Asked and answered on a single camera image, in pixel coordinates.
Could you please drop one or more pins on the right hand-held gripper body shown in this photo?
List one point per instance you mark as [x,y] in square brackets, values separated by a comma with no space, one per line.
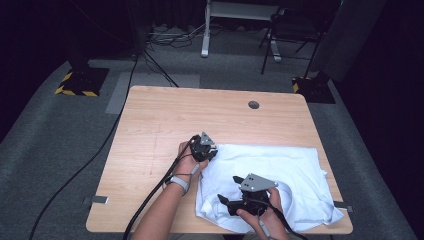
[255,203]

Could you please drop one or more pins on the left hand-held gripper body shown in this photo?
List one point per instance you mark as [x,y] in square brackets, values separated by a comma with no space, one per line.
[200,151]

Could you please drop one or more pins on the white short-sleeved shirt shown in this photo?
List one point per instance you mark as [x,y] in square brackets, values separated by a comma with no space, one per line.
[300,173]

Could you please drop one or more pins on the person's left hand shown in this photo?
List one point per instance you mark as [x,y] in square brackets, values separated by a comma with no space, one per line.
[186,166]

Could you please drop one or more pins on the person's right hand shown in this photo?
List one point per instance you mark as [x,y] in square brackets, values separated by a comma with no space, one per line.
[273,226]

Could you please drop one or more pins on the grey wristband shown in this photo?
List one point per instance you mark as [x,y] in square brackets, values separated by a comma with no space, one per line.
[179,182]

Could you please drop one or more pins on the grey round table grommet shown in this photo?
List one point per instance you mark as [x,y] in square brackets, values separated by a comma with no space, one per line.
[253,105]

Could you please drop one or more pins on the grey tape strip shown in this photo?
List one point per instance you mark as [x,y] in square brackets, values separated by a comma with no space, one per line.
[345,206]
[96,200]

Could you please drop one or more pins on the black yellow-striped stand base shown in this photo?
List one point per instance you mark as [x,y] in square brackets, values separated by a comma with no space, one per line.
[315,90]
[83,81]

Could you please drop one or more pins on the black folding chair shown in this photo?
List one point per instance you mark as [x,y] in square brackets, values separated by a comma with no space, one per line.
[293,30]

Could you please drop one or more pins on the grey leaning panel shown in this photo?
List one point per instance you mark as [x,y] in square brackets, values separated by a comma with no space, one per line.
[346,36]

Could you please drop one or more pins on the white desk frame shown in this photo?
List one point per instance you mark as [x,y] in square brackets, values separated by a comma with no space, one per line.
[205,40]

